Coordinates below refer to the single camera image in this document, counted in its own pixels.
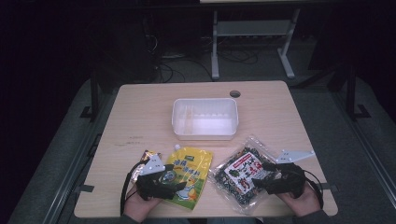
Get black metal stand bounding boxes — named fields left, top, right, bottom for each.
left=79, top=71, right=101, bottom=122
left=345, top=64, right=372, bottom=121

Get clear packet of dark seaweed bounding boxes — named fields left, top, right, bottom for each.
left=207, top=133, right=281, bottom=217

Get white metal desk frame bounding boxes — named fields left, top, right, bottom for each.
left=199, top=0, right=331, bottom=80

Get black floor cables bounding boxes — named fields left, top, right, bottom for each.
left=157, top=46, right=260, bottom=84

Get small gold foil packet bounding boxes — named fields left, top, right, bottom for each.
left=130, top=149, right=163, bottom=185

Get hand-held gripper black cable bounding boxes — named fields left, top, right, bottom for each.
left=120, top=161, right=142, bottom=217
left=303, top=169, right=325, bottom=209

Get grey tape strip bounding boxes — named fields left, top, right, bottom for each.
left=74, top=184, right=95, bottom=193
left=320, top=183, right=340, bottom=192

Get white plastic container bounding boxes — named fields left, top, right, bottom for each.
left=171, top=97, right=240, bottom=141

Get left hand-held gripper black cable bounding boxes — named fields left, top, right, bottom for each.
left=120, top=161, right=142, bottom=217

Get yellow spout pouch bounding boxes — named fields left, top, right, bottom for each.
left=163, top=144, right=214, bottom=211

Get right hand-held gripper black cable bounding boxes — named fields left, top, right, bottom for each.
left=303, top=169, right=325, bottom=209

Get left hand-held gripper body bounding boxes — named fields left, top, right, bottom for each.
left=134, top=154, right=188, bottom=201

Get person's right hand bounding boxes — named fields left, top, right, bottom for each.
left=277, top=183, right=321, bottom=217

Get person's left hand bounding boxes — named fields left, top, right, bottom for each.
left=123, top=186, right=163, bottom=223

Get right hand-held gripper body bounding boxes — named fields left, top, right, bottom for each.
left=264, top=149, right=316, bottom=199

